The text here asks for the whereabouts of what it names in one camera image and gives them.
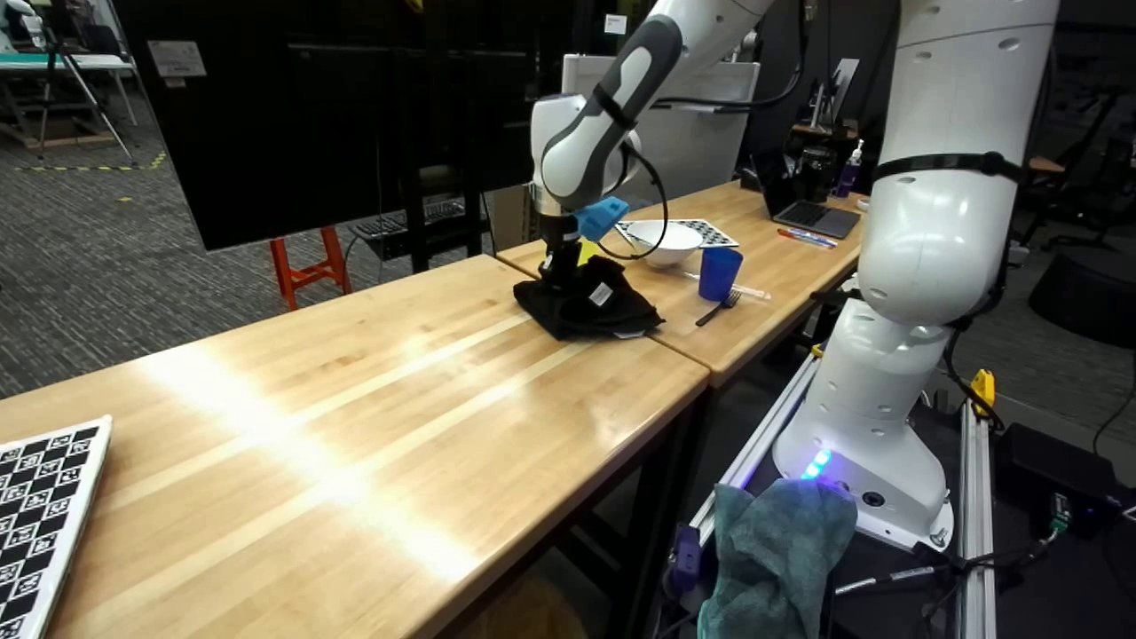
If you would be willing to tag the grey laptop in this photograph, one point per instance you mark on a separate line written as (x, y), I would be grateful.
(811, 215)

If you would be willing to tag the cardboard box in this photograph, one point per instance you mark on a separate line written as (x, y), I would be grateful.
(508, 215)

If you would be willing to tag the black power box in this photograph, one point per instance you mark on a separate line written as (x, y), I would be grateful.
(1053, 467)

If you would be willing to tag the white partition board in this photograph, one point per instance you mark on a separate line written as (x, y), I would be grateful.
(697, 118)

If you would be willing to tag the yellow clamp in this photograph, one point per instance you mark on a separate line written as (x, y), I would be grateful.
(985, 389)

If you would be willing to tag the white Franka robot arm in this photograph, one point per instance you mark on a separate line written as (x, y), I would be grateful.
(936, 259)

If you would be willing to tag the black office chair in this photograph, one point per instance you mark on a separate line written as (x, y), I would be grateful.
(1084, 296)

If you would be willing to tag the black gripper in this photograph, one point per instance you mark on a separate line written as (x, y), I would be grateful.
(562, 242)

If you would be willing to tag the aluminium rail with yellow clamp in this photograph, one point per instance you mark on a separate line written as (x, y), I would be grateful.
(976, 520)

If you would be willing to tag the blue plastic cup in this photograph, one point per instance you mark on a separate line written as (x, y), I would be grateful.
(717, 274)

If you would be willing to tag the large tag calibration board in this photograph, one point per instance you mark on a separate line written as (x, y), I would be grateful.
(41, 520)

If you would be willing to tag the white bowl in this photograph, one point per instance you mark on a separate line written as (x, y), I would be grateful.
(662, 242)

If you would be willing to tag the white spray bottle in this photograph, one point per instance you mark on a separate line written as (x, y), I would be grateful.
(852, 164)

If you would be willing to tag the camera tripod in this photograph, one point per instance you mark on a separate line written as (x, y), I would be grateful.
(72, 81)

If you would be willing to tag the blue wrist camera housing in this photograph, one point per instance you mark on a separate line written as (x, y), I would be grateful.
(604, 219)

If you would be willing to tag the teal cloth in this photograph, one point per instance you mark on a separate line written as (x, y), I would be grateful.
(776, 562)

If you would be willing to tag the aluminium rail beside table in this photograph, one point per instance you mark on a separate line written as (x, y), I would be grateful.
(759, 444)

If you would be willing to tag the orange sawhorse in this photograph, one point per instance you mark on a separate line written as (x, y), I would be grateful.
(309, 270)

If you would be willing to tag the black chair behind table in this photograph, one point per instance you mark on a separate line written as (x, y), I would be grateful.
(432, 226)

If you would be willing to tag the thin black pen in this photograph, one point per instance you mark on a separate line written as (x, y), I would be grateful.
(715, 313)

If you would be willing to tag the black towel with white label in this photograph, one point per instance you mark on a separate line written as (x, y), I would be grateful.
(591, 311)

